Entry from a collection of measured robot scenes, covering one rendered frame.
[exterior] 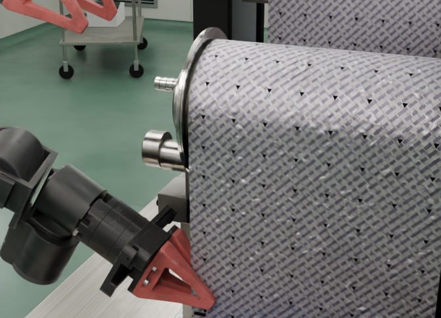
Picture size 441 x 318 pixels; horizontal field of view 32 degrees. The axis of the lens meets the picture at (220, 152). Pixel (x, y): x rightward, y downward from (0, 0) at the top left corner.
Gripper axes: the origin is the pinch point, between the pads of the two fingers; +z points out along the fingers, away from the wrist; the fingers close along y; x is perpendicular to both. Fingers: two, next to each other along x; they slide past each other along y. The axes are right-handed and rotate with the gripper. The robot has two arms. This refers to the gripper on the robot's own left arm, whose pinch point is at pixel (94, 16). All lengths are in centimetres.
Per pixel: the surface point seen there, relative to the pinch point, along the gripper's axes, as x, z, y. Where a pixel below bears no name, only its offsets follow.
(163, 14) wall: -259, -106, -551
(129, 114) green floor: -211, -38, -321
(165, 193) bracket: -10.7, 17.1, -1.9
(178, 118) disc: 2.2, 13.5, 6.5
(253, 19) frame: -4.4, 8.1, -40.6
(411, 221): 10.3, 34.3, 5.7
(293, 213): 2.9, 27.0, 5.6
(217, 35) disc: 6.5, 10.2, -2.9
